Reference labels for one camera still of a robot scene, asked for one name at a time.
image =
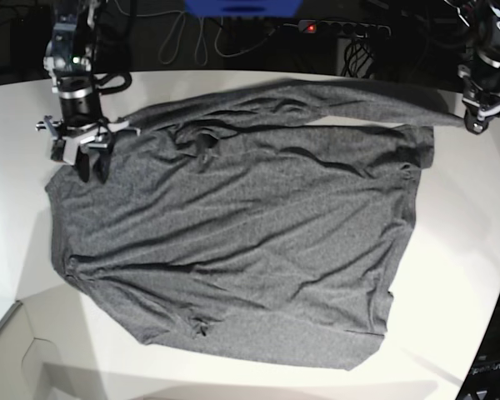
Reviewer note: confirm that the blue plastic panel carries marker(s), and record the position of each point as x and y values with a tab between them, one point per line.
243	8

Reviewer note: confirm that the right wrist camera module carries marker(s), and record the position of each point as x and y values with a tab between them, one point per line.
64	151

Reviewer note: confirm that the black power strip red switch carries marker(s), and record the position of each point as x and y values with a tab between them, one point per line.
343	29

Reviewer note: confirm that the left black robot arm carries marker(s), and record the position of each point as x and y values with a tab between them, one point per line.
481	76

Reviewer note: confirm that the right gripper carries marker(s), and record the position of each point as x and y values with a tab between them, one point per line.
99	136

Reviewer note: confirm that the grey long-sleeve t-shirt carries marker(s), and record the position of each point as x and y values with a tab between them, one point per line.
265	224

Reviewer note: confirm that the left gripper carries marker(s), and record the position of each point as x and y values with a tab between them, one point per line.
481	105

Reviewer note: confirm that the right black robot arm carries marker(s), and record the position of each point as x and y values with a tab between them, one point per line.
70	59

